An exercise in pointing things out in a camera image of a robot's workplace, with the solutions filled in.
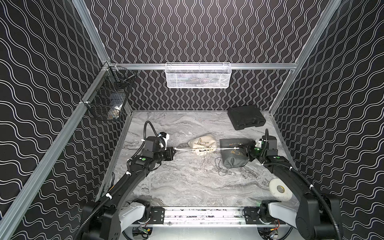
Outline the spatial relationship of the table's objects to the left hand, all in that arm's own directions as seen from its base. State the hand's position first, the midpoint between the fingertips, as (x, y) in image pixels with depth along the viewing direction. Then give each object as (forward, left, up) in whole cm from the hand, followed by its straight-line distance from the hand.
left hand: (175, 148), depth 82 cm
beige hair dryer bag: (+7, -16, -6) cm, 18 cm away
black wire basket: (+29, +45, +10) cm, 55 cm away
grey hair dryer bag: (+5, -34, -8) cm, 36 cm away
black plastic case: (+38, -47, -9) cm, 61 cm away
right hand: (+6, -36, -1) cm, 36 cm away
